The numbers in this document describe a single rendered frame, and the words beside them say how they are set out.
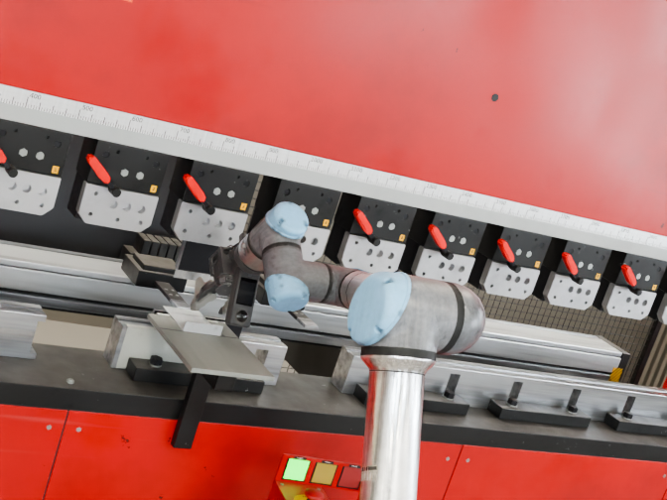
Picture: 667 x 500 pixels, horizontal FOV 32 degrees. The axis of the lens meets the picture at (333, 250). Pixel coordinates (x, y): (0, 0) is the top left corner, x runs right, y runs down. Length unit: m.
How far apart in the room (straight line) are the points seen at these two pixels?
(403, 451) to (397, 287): 0.24
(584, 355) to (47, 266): 1.61
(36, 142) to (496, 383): 1.32
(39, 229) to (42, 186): 0.63
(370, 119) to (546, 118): 0.46
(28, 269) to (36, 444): 0.45
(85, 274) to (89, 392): 0.41
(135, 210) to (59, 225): 0.59
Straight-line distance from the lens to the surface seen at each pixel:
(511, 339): 3.31
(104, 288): 2.70
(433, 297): 1.80
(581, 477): 3.13
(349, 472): 2.48
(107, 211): 2.33
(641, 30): 2.87
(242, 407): 2.49
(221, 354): 2.36
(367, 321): 1.78
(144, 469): 2.48
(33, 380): 2.33
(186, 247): 2.45
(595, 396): 3.20
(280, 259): 2.14
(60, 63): 2.23
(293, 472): 2.44
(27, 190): 2.29
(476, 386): 2.94
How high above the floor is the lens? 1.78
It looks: 13 degrees down
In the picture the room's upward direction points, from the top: 18 degrees clockwise
